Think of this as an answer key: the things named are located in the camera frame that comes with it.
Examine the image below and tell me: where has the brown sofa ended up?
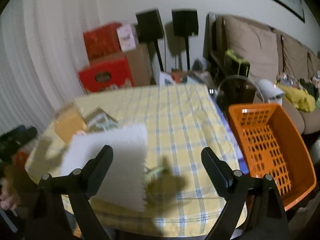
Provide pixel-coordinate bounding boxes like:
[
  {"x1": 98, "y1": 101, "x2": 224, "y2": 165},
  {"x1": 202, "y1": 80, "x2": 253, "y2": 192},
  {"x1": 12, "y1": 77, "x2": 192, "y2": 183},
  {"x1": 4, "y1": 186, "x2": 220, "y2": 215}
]
[{"x1": 203, "y1": 11, "x2": 320, "y2": 136}]

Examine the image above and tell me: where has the far beige cushion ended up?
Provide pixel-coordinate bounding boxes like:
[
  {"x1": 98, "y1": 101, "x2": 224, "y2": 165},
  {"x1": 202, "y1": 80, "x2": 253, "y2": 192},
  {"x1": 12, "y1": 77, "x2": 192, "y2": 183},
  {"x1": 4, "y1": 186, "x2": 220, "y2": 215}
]
[{"x1": 307, "y1": 51, "x2": 320, "y2": 79}]

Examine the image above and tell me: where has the small pink white box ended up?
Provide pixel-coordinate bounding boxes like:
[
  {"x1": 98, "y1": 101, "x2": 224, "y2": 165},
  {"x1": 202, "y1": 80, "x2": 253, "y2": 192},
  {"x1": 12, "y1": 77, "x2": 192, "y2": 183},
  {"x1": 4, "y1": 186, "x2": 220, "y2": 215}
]
[{"x1": 117, "y1": 24, "x2": 139, "y2": 52}]

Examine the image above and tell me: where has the white foam mesh sheet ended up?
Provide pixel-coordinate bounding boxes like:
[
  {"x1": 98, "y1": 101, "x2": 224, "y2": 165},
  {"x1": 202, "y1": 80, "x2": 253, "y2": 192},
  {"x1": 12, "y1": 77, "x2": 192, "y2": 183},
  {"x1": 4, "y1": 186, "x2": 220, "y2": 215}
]
[{"x1": 60, "y1": 124, "x2": 148, "y2": 212}]

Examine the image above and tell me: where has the tan boxed packet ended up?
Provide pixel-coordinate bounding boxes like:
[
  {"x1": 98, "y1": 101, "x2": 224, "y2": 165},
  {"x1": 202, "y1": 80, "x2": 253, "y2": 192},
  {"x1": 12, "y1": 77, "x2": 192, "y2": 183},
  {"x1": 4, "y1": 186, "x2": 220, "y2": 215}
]
[{"x1": 54, "y1": 103, "x2": 87, "y2": 144}]

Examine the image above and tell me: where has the white cable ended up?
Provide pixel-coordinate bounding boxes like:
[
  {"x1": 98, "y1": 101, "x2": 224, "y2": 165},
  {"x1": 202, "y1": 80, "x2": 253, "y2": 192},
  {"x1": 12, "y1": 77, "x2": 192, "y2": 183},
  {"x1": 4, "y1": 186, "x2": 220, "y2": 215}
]
[{"x1": 216, "y1": 74, "x2": 266, "y2": 104}]

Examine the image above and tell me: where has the black speaker on stand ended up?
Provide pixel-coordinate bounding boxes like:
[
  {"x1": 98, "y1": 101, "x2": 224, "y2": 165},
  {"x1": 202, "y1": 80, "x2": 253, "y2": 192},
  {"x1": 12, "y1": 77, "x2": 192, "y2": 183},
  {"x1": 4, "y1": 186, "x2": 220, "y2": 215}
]
[
  {"x1": 136, "y1": 8, "x2": 164, "y2": 72},
  {"x1": 171, "y1": 9, "x2": 199, "y2": 71}
]

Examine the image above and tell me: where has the white curtain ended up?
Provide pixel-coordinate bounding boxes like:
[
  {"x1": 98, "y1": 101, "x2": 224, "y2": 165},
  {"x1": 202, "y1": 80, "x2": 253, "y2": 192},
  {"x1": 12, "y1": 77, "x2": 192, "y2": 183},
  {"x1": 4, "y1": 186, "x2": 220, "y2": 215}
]
[{"x1": 1, "y1": 0, "x2": 100, "y2": 132}]

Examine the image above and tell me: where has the person's left hand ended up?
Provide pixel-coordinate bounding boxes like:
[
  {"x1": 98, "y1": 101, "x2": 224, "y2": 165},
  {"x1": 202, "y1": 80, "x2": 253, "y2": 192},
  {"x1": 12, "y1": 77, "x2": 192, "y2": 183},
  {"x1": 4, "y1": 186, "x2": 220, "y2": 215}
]
[{"x1": 1, "y1": 178, "x2": 20, "y2": 210}]

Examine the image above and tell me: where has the red collection gift box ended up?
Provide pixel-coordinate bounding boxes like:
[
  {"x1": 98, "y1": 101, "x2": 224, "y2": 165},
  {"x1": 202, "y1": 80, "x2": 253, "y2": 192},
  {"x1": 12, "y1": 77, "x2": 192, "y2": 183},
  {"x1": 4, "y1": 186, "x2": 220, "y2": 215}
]
[{"x1": 78, "y1": 57, "x2": 135, "y2": 93}]

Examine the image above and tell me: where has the left black speaker on stand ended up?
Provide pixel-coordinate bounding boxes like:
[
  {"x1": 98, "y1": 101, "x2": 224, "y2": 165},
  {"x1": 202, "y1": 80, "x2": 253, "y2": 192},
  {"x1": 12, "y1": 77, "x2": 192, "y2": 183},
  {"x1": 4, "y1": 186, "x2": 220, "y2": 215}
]
[{"x1": 136, "y1": 8, "x2": 164, "y2": 72}]

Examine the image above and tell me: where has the light green clothes clip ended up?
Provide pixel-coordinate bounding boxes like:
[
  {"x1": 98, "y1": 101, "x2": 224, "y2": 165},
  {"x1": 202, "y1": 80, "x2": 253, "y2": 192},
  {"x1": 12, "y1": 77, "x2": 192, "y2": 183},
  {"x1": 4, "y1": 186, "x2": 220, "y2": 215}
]
[{"x1": 143, "y1": 166, "x2": 170, "y2": 184}]

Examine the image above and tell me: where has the yellow cloth on sofa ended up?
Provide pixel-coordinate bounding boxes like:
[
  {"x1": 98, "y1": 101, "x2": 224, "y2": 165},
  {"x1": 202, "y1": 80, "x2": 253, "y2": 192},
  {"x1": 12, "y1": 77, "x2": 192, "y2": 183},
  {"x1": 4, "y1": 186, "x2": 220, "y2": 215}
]
[{"x1": 277, "y1": 85, "x2": 316, "y2": 112}]

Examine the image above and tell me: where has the middle beige cushion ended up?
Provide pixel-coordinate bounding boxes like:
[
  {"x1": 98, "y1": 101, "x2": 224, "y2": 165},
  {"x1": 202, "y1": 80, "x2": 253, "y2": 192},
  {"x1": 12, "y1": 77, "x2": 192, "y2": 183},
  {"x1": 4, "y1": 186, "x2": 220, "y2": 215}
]
[{"x1": 282, "y1": 34, "x2": 308, "y2": 79}]

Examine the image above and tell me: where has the olive card packet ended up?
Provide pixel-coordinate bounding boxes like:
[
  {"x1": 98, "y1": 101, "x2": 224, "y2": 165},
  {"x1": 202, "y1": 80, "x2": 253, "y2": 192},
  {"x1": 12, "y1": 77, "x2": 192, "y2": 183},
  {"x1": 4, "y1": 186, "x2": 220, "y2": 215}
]
[{"x1": 84, "y1": 108, "x2": 118, "y2": 133}]

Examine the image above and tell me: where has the brown cardboard box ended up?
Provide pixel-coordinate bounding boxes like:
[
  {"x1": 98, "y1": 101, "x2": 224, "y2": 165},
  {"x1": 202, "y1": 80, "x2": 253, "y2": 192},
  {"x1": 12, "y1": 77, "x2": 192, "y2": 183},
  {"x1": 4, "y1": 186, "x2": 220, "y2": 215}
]
[{"x1": 89, "y1": 43, "x2": 153, "y2": 87}]

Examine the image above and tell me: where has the green black power station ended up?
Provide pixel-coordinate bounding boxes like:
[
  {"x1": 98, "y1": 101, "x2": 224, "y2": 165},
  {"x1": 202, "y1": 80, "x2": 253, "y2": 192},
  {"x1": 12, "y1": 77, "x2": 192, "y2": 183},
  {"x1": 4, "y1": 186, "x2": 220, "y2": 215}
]
[{"x1": 224, "y1": 49, "x2": 251, "y2": 77}]

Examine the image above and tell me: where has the red plastic bag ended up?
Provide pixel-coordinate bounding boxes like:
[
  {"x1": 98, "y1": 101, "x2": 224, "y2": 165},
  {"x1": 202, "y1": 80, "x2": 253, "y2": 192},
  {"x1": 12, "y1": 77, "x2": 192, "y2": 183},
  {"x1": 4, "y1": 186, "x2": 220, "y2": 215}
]
[{"x1": 12, "y1": 151, "x2": 29, "y2": 171}]

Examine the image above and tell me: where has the red gift box upper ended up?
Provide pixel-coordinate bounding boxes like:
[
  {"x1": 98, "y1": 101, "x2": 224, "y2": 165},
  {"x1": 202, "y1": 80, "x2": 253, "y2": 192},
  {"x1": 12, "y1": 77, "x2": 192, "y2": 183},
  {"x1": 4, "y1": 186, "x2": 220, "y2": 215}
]
[{"x1": 83, "y1": 22, "x2": 122, "y2": 62}]

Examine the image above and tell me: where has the right black speaker on stand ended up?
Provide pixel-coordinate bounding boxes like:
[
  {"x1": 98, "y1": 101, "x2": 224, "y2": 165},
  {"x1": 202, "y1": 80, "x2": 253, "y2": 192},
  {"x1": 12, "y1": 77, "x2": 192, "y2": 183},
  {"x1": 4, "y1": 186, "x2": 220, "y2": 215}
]
[{"x1": 171, "y1": 9, "x2": 199, "y2": 71}]

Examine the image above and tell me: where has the large beige cushion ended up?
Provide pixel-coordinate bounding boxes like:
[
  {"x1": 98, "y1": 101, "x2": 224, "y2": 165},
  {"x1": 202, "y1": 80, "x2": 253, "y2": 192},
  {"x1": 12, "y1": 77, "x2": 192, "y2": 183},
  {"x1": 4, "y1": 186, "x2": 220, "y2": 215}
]
[{"x1": 224, "y1": 16, "x2": 279, "y2": 82}]

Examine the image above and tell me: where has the white nail lamp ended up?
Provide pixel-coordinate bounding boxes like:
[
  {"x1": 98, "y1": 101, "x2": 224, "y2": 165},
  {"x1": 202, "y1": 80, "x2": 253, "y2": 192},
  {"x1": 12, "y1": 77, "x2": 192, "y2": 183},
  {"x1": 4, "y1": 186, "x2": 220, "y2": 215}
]
[{"x1": 256, "y1": 79, "x2": 285, "y2": 105}]

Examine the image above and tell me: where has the orange plastic basket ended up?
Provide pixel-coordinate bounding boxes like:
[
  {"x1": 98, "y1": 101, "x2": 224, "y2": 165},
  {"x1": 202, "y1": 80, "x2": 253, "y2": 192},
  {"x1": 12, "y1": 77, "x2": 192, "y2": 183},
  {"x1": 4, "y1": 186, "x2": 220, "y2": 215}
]
[{"x1": 228, "y1": 103, "x2": 317, "y2": 210}]

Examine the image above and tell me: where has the yellow checked tablecloth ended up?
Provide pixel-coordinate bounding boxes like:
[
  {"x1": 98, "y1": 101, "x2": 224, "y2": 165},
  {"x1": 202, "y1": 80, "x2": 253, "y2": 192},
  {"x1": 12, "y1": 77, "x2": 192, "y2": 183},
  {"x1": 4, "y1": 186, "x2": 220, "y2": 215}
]
[{"x1": 24, "y1": 83, "x2": 249, "y2": 238}]

